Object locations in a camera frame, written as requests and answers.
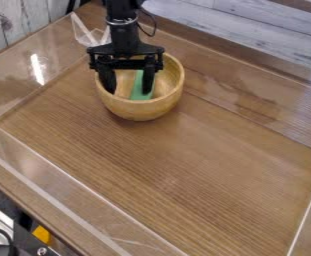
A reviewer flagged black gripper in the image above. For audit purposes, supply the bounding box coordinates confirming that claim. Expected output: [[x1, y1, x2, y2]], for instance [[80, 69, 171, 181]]
[[87, 43, 164, 95]]

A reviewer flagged green rectangular block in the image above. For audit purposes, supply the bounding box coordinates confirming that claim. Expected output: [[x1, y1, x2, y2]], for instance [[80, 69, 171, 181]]
[[129, 70, 152, 101]]

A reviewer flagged brown wooden bowl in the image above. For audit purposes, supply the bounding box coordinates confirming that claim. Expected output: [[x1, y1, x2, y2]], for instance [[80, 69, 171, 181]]
[[95, 54, 184, 121]]

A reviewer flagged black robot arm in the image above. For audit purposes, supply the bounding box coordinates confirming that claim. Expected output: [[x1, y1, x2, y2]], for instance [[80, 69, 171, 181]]
[[87, 0, 164, 95]]

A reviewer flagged yellow label on base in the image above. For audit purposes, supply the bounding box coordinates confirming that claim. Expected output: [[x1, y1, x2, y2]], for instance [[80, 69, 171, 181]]
[[32, 226, 51, 245]]

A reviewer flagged clear acrylic corner bracket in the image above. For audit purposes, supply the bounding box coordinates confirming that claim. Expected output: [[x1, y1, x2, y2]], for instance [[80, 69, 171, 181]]
[[69, 13, 111, 47]]

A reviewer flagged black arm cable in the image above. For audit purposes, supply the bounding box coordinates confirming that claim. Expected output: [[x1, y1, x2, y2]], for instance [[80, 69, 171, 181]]
[[135, 6, 157, 38]]

